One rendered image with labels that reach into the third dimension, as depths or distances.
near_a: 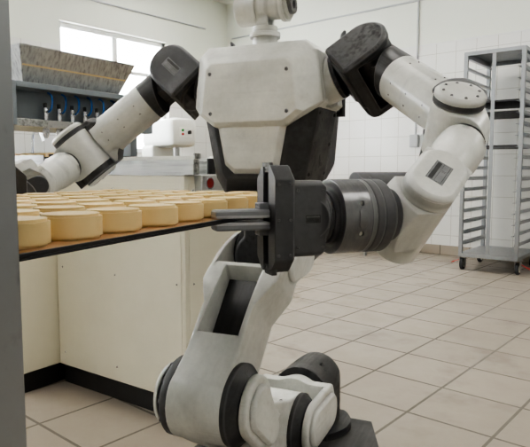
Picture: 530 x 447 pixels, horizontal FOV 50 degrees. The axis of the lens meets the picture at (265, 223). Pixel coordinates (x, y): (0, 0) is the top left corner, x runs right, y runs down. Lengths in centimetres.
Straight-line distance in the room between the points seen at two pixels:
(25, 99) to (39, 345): 95
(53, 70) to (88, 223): 203
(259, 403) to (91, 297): 134
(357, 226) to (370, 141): 575
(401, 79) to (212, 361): 59
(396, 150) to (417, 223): 554
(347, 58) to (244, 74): 20
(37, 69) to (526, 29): 449
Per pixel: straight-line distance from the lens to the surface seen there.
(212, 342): 105
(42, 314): 240
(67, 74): 252
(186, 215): 60
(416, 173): 71
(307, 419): 131
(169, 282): 193
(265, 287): 107
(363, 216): 65
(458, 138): 86
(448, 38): 614
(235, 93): 115
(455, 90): 93
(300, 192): 63
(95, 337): 228
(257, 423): 101
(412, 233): 71
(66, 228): 46
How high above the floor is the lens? 86
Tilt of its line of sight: 5 degrees down
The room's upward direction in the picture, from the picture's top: straight up
